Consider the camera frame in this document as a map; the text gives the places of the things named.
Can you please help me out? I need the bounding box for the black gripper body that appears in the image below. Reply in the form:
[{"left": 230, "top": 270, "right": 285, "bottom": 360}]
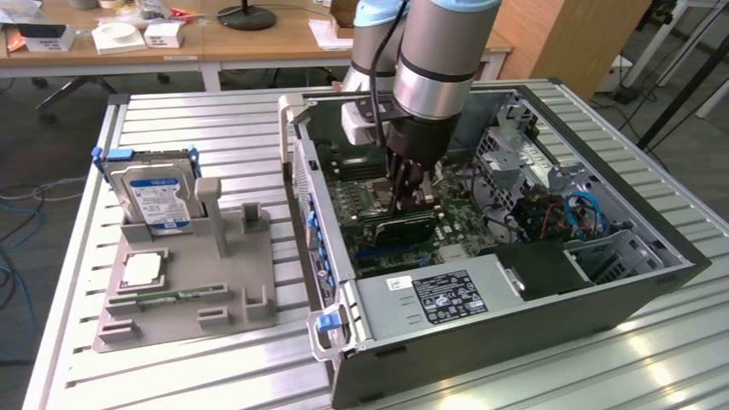
[{"left": 384, "top": 114, "right": 460, "bottom": 170}]

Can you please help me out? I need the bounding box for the black Nvidia graphics card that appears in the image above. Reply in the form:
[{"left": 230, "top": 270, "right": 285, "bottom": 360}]
[{"left": 364, "top": 215, "right": 437, "bottom": 251}]

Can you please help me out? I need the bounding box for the CPU socket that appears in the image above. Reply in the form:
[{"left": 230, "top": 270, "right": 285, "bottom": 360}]
[{"left": 364, "top": 177, "right": 396, "bottom": 213}]

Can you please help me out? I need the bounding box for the green RAM stick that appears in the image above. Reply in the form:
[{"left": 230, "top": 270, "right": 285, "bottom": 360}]
[
  {"left": 133, "top": 286, "right": 224, "bottom": 305},
  {"left": 352, "top": 207, "right": 442, "bottom": 226}
]

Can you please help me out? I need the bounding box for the green motherboard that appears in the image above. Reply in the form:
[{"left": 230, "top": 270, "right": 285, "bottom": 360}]
[{"left": 326, "top": 144, "right": 497, "bottom": 278}]

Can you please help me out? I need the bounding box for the perforated metal drive cage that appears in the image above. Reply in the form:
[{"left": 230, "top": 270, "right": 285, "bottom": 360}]
[{"left": 472, "top": 102, "right": 570, "bottom": 240}]

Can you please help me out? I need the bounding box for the blue expansion slot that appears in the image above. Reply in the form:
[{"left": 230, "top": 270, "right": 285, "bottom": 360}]
[{"left": 353, "top": 246, "right": 434, "bottom": 262}]

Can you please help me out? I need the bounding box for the blue card retention latch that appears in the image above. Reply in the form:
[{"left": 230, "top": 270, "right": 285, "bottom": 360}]
[{"left": 305, "top": 194, "right": 333, "bottom": 278}]

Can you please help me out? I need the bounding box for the white paper stack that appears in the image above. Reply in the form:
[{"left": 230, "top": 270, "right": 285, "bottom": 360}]
[{"left": 309, "top": 19, "right": 356, "bottom": 51}]

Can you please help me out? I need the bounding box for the grey power supply unit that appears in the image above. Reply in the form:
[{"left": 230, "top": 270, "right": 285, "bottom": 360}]
[{"left": 346, "top": 258, "right": 525, "bottom": 343}]

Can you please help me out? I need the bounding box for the brown cardboard box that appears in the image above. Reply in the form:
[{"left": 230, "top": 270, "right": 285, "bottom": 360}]
[{"left": 329, "top": 0, "right": 357, "bottom": 29}]

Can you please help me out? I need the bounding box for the wooden cabinet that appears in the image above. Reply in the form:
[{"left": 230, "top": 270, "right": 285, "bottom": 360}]
[{"left": 494, "top": 0, "right": 654, "bottom": 103}]

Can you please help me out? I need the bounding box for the metal disk bay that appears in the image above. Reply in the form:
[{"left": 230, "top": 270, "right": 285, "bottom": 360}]
[{"left": 562, "top": 230, "right": 668, "bottom": 286}]

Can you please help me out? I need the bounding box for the black open PC case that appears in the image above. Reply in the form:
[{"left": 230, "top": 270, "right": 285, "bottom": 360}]
[{"left": 277, "top": 83, "right": 713, "bottom": 409}]

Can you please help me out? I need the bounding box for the black lamp base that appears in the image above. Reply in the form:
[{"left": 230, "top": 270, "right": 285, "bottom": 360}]
[{"left": 216, "top": 0, "right": 278, "bottom": 31}]

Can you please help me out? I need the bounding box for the grey parts rack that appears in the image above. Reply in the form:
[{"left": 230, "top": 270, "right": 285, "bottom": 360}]
[{"left": 91, "top": 175, "right": 278, "bottom": 356}]

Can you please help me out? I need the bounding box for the hard disk with blue label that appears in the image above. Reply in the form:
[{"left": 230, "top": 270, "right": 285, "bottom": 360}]
[{"left": 107, "top": 165, "right": 200, "bottom": 235}]

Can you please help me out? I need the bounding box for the black stand pole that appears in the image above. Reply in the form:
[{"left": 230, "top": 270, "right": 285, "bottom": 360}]
[{"left": 636, "top": 25, "right": 729, "bottom": 150}]

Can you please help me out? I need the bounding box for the silver CPU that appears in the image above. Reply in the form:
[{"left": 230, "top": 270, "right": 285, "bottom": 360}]
[{"left": 120, "top": 254, "right": 164, "bottom": 288}]

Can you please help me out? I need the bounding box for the blue disk caddy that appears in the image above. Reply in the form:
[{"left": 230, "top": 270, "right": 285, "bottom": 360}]
[{"left": 88, "top": 143, "right": 201, "bottom": 189}]

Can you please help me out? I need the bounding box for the small white box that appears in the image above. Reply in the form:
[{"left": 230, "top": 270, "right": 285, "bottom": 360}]
[{"left": 142, "top": 21, "right": 184, "bottom": 48}]

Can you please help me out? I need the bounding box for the white box with tape roll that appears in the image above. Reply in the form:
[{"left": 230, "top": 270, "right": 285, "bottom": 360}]
[{"left": 91, "top": 21, "right": 146, "bottom": 56}]

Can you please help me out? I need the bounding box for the black chair base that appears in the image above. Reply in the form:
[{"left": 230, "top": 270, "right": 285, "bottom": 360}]
[{"left": 33, "top": 76, "right": 172, "bottom": 125}]

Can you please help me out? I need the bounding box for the wooden desk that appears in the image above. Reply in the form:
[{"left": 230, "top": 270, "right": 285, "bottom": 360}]
[{"left": 0, "top": 0, "right": 513, "bottom": 82}]

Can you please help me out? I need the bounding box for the white box with black lid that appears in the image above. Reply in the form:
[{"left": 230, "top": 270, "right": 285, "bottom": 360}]
[{"left": 16, "top": 23, "right": 76, "bottom": 53}]

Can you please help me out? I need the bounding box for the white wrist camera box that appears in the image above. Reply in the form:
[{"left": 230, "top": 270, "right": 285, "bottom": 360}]
[{"left": 341, "top": 100, "right": 400, "bottom": 146}]

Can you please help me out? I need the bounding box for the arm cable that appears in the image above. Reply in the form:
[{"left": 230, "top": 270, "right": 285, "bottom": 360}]
[{"left": 368, "top": 0, "right": 410, "bottom": 146}]

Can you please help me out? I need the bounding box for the blue wire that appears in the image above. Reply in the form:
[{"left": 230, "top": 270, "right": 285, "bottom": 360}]
[{"left": 566, "top": 191, "right": 608, "bottom": 240}]

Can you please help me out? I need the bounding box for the blue floor cable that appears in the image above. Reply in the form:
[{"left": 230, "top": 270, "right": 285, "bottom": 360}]
[{"left": 0, "top": 204, "right": 47, "bottom": 364}]

